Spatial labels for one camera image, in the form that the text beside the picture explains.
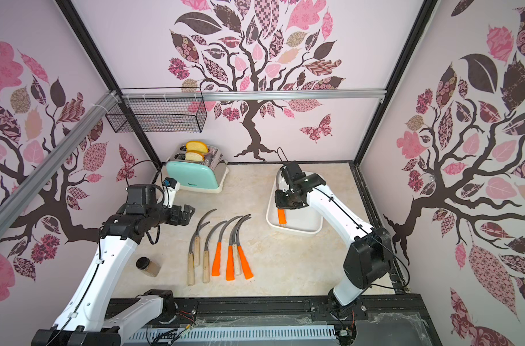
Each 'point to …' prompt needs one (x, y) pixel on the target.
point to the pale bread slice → (193, 156)
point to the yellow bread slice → (197, 145)
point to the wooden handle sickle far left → (191, 267)
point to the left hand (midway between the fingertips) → (180, 212)
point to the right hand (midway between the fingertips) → (278, 201)
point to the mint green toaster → (205, 176)
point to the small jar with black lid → (152, 268)
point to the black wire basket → (161, 116)
